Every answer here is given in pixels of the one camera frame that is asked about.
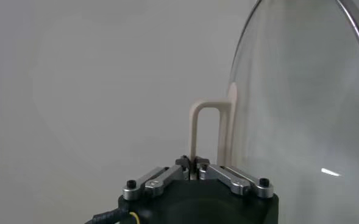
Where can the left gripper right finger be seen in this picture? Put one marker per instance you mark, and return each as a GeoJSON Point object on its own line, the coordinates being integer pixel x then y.
{"type": "Point", "coordinates": [234, 182]}

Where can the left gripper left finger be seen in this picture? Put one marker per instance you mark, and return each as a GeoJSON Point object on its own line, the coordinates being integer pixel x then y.
{"type": "Point", "coordinates": [154, 182]}

